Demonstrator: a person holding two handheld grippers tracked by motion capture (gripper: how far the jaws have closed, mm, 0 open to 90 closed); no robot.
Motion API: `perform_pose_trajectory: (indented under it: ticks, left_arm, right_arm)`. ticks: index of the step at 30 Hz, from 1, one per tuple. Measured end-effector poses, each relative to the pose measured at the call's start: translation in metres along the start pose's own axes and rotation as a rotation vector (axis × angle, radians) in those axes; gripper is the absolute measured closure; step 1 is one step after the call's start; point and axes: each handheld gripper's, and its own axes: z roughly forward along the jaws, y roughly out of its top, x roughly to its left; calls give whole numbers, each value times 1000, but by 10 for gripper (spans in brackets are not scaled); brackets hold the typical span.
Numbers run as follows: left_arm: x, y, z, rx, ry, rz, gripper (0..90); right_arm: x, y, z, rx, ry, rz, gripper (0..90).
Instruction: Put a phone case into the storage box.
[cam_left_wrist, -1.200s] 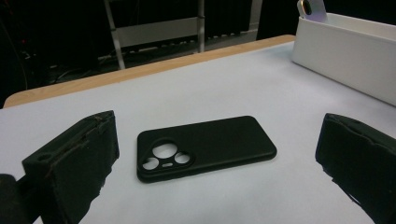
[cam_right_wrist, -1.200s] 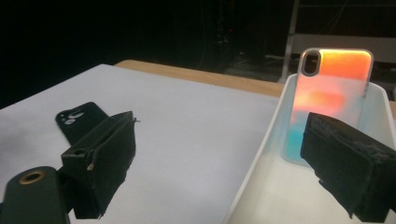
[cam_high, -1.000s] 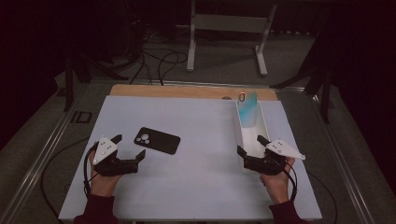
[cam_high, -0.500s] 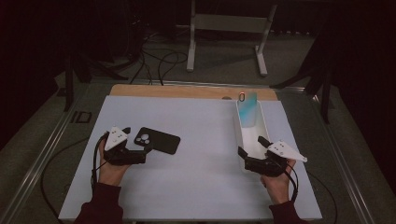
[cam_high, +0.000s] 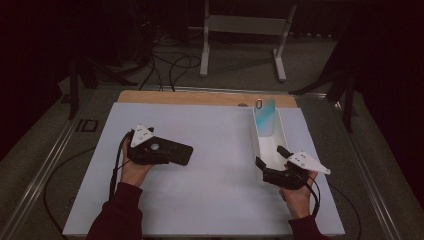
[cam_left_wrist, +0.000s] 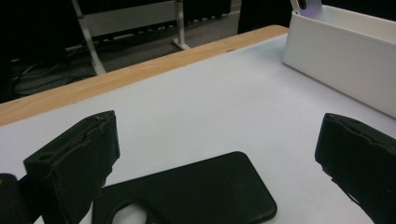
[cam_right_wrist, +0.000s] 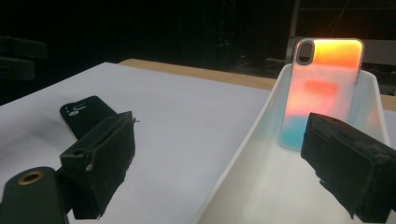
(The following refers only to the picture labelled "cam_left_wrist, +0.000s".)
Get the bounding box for black phone case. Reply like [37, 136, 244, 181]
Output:
[92, 151, 278, 224]

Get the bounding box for white metal stand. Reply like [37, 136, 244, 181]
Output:
[70, 0, 191, 77]

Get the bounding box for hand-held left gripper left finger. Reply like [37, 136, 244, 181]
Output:
[22, 109, 121, 224]

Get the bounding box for white table mat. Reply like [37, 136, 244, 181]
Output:
[0, 33, 396, 224]

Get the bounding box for black floor cable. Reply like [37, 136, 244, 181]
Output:
[10, 60, 94, 97]

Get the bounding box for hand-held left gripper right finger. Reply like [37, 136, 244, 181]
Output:
[314, 112, 396, 224]

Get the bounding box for white plastic bin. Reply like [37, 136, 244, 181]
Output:
[282, 4, 396, 119]

